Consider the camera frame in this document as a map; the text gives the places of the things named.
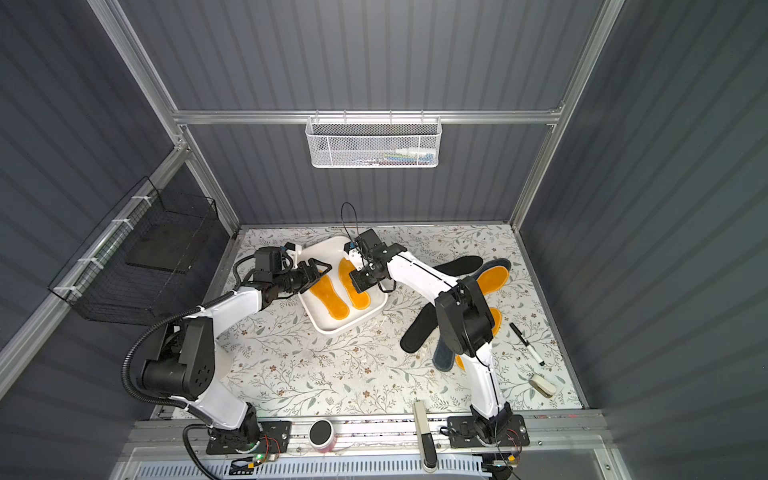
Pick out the orange insole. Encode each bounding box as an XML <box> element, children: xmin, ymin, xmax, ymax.
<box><xmin>455</xmin><ymin>307</ymin><xmax>503</xmax><ymax>371</ymax></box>
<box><xmin>477</xmin><ymin>265</ymin><xmax>509</xmax><ymax>295</ymax></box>
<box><xmin>309</xmin><ymin>276</ymin><xmax>350</xmax><ymax>321</ymax></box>

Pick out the orange insole box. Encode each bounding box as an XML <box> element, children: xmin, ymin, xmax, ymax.
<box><xmin>339</xmin><ymin>258</ymin><xmax>371</xmax><ymax>310</ymax></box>

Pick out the black insole front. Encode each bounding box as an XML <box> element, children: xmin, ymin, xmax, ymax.
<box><xmin>400</xmin><ymin>303</ymin><xmax>438</xmax><ymax>354</ymax></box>

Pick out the black insole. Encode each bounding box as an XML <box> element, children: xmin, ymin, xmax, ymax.
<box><xmin>434</xmin><ymin>255</ymin><xmax>484</xmax><ymax>277</ymax></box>
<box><xmin>400</xmin><ymin>303</ymin><xmax>438</xmax><ymax>354</ymax></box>

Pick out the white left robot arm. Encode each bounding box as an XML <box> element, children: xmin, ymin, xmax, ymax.
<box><xmin>120</xmin><ymin>243</ymin><xmax>333</xmax><ymax>452</ymax></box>

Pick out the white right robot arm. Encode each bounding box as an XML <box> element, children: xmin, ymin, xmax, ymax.
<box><xmin>344</xmin><ymin>239</ymin><xmax>512</xmax><ymax>445</ymax></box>

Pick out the white plastic storage box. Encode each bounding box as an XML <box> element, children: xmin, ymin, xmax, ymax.
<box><xmin>298</xmin><ymin>236</ymin><xmax>388</xmax><ymax>336</ymax></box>

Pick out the black insole back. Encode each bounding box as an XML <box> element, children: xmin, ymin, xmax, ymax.
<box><xmin>434</xmin><ymin>255</ymin><xmax>484</xmax><ymax>277</ymax></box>

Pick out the white tape roll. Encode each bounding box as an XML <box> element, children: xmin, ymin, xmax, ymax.
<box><xmin>214</xmin><ymin>344</ymin><xmax>233</xmax><ymax>381</ymax></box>

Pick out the grey fleece insole front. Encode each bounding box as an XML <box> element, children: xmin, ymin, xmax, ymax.
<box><xmin>432</xmin><ymin>339</ymin><xmax>455</xmax><ymax>372</ymax></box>

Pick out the black round speaker puck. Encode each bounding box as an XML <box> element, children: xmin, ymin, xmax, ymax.
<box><xmin>308</xmin><ymin>419</ymin><xmax>336</xmax><ymax>453</ymax></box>

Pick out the black marker pen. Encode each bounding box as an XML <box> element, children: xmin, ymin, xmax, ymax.
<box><xmin>510</xmin><ymin>322</ymin><xmax>546</xmax><ymax>366</ymax></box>

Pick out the white black handheld scraper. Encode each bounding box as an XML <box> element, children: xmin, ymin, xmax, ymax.
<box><xmin>413</xmin><ymin>400</ymin><xmax>438</xmax><ymax>473</ymax></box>

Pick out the white eraser block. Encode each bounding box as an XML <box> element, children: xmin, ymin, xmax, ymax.
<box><xmin>528</xmin><ymin>373</ymin><xmax>558</xmax><ymax>399</ymax></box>

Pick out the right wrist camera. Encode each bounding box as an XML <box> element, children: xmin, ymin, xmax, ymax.
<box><xmin>344</xmin><ymin>229</ymin><xmax>387</xmax><ymax>261</ymax></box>

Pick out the white wire wall basket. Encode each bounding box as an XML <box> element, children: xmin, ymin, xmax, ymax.
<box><xmin>305</xmin><ymin>113</ymin><xmax>443</xmax><ymax>169</ymax></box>

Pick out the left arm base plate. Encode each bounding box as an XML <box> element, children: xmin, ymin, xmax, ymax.
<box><xmin>206</xmin><ymin>421</ymin><xmax>292</xmax><ymax>455</ymax></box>

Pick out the black wire side basket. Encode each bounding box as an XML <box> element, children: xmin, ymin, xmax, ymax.
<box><xmin>49</xmin><ymin>184</ymin><xmax>220</xmax><ymax>326</ymax></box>

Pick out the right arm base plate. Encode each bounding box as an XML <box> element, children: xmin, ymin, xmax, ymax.
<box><xmin>440</xmin><ymin>415</ymin><xmax>530</xmax><ymax>449</ymax></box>

